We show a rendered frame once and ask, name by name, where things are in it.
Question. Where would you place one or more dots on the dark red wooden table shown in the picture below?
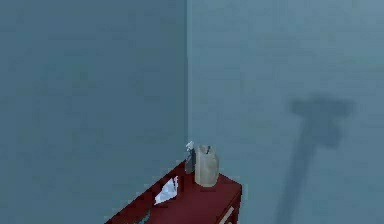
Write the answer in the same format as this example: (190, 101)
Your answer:
(196, 203)

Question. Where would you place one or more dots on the grey spray bottle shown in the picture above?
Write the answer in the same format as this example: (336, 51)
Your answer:
(190, 160)

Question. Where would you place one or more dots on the white crumpled cloth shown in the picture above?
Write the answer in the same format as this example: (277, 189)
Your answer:
(167, 191)

